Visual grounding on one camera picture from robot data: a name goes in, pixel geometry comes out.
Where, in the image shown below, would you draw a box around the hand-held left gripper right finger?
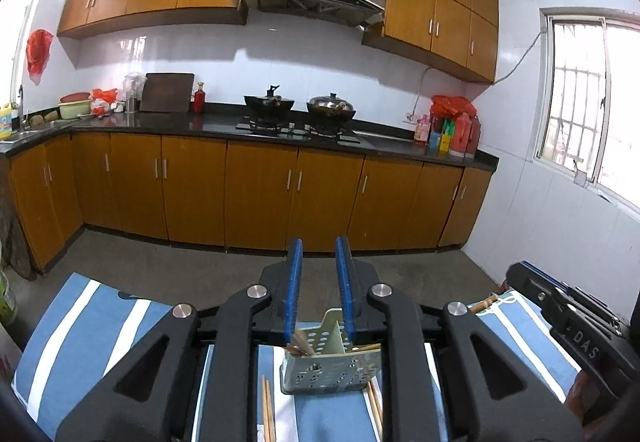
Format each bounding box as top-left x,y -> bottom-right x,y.
334,236 -> 583,442

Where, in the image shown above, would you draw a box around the wooden lower kitchen cabinets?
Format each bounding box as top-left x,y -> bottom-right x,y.
9,132 -> 493,275

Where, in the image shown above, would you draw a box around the clear plastic container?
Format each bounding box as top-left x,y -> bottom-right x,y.
123,72 -> 147,113

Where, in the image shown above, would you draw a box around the window beside sink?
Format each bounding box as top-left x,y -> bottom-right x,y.
0,0 -> 53,107

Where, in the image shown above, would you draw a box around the green basin with red lid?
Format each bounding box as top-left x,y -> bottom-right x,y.
58,92 -> 93,119

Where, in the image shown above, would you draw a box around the barred window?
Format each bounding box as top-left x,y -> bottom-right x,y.
532,8 -> 640,213

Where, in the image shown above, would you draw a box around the white wall cable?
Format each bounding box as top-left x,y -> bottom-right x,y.
407,32 -> 543,123

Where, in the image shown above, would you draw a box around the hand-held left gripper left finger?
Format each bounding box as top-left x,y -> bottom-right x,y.
55,238 -> 304,442

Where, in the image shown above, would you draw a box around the black wok with lid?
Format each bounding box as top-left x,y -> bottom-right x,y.
306,92 -> 357,123

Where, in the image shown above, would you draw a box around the yellow detergent bottle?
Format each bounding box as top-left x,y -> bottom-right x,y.
0,102 -> 15,140

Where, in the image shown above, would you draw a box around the steel kitchen sink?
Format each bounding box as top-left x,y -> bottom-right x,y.
2,119 -> 71,143

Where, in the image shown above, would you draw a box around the hanging red plastic bag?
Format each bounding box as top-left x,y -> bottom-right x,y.
26,29 -> 54,85

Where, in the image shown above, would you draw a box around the black wok with handle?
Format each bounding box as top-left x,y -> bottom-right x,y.
243,84 -> 296,120

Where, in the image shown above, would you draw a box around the green and yellow bottles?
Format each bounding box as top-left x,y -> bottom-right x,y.
430,119 -> 453,155

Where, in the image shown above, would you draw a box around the dark wooden cutting board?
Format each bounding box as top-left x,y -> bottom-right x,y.
139,72 -> 196,113

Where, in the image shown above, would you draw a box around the grey perforated utensil holder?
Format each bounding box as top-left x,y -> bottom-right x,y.
279,308 -> 383,396

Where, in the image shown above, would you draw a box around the blue striped tablecloth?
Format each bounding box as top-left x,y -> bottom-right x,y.
11,272 -> 587,442

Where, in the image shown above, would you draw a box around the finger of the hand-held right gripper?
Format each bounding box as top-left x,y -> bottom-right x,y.
506,263 -> 572,327
520,261 -> 622,334

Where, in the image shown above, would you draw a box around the red bag beside basin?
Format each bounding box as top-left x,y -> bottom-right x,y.
91,88 -> 119,115

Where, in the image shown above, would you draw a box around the black kitchen countertop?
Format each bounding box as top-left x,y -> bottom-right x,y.
0,102 -> 500,170

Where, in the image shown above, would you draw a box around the large red bottles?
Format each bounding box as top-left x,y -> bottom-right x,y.
452,114 -> 482,159

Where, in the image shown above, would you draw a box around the red bag over bottles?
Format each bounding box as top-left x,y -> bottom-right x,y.
431,95 -> 477,119

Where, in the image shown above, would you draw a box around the turned wooden rod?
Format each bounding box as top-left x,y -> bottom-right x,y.
467,294 -> 501,313

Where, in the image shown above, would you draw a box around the black gas stove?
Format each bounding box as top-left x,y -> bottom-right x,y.
236,119 -> 361,145

